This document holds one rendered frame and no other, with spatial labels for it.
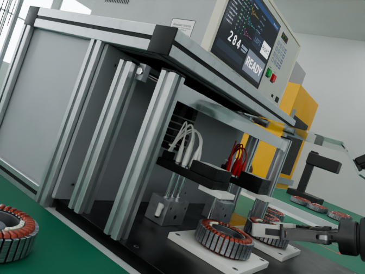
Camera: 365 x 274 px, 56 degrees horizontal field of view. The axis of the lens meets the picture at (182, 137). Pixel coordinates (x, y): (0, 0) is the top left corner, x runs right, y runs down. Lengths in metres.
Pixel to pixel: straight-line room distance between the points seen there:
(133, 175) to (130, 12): 0.43
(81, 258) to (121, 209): 0.09
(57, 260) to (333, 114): 5.87
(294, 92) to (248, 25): 3.67
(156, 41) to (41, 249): 0.35
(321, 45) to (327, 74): 0.55
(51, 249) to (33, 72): 0.42
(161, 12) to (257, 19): 0.21
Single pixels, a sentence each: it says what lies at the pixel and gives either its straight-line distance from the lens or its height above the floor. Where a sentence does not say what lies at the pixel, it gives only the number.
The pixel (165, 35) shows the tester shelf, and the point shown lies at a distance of 0.56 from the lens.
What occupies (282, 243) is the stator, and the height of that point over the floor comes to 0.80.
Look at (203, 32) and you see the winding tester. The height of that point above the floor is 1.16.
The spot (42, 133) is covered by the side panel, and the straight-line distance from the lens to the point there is 0.75.
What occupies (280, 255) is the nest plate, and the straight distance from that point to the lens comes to 0.83.
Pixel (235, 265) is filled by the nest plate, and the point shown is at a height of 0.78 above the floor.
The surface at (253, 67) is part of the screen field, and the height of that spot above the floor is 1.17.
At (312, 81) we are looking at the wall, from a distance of 6.43.
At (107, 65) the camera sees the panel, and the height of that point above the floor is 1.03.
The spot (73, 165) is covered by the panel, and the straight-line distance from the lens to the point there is 0.68.
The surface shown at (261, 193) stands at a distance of 0.91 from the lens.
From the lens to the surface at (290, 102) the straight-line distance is 4.42.
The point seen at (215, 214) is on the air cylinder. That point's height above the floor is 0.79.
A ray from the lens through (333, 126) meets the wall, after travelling 6.15.
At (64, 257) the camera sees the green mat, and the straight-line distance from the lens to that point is 0.53.
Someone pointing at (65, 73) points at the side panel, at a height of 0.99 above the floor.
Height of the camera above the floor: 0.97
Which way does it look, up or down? 2 degrees down
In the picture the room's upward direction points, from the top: 20 degrees clockwise
